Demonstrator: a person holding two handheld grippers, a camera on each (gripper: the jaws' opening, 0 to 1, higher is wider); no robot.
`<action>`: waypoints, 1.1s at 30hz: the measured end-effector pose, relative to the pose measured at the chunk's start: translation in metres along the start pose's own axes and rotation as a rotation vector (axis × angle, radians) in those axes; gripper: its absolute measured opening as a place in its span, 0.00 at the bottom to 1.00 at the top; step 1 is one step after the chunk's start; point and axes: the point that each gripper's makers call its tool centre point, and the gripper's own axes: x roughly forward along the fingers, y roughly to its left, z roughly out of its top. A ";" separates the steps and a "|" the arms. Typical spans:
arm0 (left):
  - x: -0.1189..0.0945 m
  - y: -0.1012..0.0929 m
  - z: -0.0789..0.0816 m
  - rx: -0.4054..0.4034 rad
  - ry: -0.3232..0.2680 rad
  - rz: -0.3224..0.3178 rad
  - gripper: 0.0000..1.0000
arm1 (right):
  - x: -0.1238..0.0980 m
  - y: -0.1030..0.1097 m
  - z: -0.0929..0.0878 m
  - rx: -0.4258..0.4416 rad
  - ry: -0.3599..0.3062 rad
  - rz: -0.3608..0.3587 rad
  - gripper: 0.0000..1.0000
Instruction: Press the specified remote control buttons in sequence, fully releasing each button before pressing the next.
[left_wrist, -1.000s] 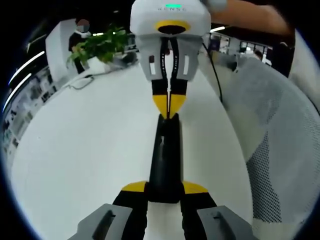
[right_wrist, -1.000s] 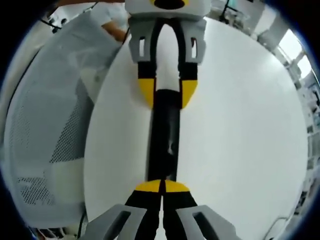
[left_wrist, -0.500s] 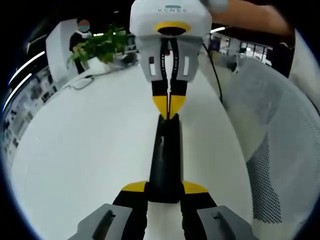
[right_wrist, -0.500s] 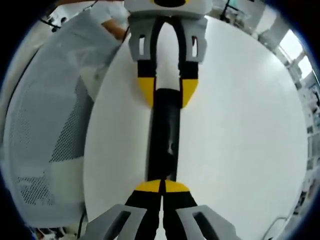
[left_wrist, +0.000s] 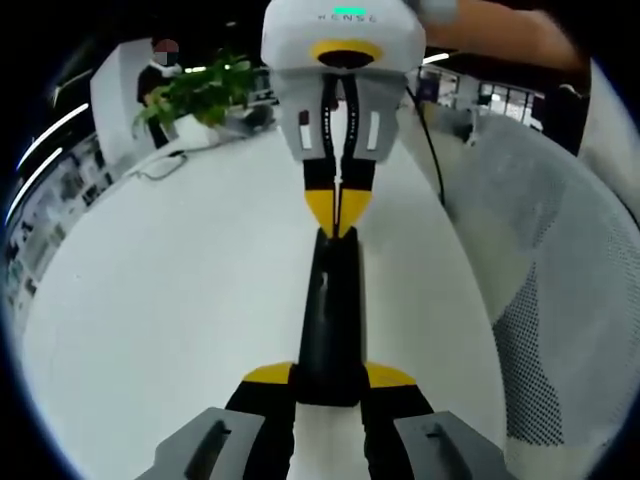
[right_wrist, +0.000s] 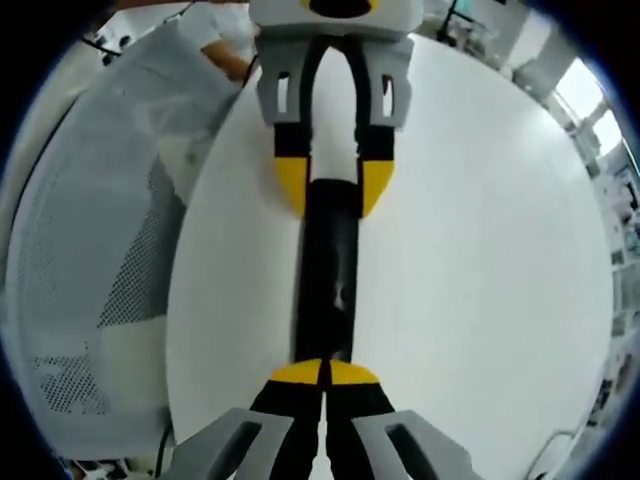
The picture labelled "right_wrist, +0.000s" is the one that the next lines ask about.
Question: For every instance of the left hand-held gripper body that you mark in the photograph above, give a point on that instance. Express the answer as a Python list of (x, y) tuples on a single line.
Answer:
[(280, 15)]

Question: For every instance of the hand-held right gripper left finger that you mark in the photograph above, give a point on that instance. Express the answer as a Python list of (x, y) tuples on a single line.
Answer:
[(290, 400)]

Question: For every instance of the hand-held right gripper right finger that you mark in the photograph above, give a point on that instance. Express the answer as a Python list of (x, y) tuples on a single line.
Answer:
[(355, 400)]

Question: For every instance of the black remote control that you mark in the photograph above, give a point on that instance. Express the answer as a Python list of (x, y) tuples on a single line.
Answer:
[(320, 260)]

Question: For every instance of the white mesh laundry bag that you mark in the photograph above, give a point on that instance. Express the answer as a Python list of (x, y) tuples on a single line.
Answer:
[(100, 200)]

